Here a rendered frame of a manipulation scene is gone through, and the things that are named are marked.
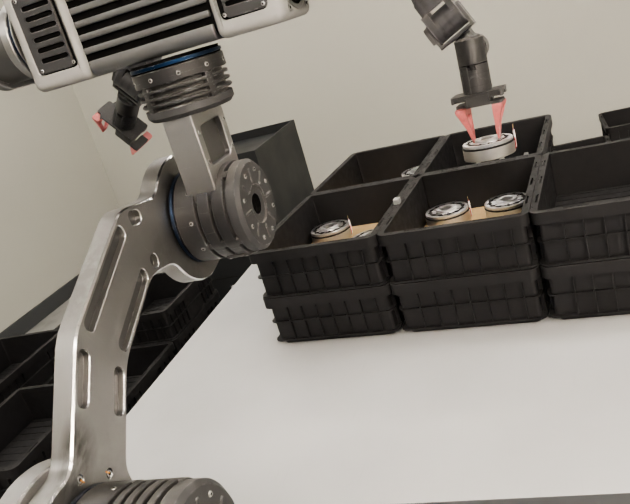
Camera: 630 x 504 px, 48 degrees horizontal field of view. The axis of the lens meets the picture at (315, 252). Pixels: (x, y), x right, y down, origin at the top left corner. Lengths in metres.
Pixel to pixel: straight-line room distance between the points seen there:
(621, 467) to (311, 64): 4.22
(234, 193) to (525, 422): 0.57
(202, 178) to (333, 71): 3.98
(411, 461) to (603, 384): 0.34
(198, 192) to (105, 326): 0.26
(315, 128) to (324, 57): 0.49
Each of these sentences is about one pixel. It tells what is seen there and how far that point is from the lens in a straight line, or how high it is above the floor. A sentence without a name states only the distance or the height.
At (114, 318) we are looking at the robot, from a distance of 0.93.
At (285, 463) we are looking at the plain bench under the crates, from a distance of 1.24.
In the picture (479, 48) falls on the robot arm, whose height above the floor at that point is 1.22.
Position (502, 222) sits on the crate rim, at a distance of 1.36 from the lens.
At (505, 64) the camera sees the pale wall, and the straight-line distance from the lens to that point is 4.85.
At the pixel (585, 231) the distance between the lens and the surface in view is 1.37.
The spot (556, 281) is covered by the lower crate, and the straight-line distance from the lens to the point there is 1.42.
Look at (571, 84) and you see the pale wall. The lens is 4.88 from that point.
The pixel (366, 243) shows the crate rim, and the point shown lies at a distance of 1.44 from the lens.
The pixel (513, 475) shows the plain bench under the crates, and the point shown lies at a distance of 1.09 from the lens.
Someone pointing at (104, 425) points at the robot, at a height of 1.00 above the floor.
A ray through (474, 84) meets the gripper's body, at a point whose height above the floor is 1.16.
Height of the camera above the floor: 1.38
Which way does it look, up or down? 18 degrees down
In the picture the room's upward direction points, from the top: 17 degrees counter-clockwise
